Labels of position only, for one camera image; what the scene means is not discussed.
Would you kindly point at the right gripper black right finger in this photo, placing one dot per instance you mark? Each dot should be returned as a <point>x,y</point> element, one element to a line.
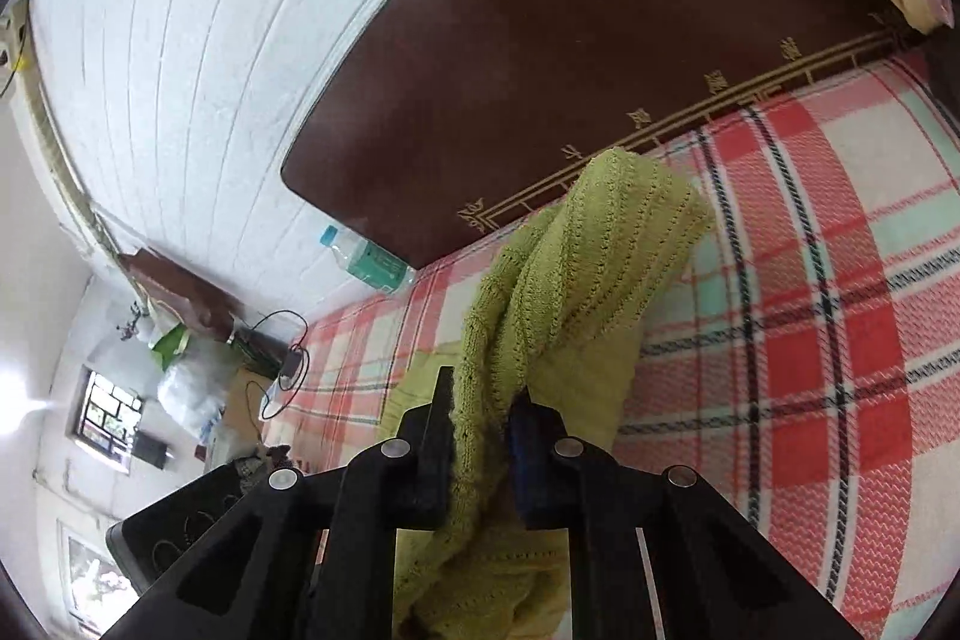
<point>540,451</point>

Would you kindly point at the brown paper shopping bag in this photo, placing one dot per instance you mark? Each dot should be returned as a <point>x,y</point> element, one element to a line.
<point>200,305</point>

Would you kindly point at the green label water bottle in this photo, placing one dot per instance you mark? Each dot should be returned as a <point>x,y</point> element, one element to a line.
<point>366,261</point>

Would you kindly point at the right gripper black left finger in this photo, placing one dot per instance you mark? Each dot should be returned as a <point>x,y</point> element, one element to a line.
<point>427,428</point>

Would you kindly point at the dark brown wooden headboard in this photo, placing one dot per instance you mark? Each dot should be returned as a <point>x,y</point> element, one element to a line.
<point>451,118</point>

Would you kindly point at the red plaid bed sheet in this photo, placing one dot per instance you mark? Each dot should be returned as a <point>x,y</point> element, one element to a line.
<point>806,363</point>

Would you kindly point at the green knit sweater white collar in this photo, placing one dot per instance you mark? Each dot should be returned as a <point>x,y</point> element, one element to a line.
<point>557,315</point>

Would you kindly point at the black power adapter with cable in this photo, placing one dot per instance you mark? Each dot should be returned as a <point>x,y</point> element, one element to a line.
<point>276,347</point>

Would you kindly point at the white plastic bag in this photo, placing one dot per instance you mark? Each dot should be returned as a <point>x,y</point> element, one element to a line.
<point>195,387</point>

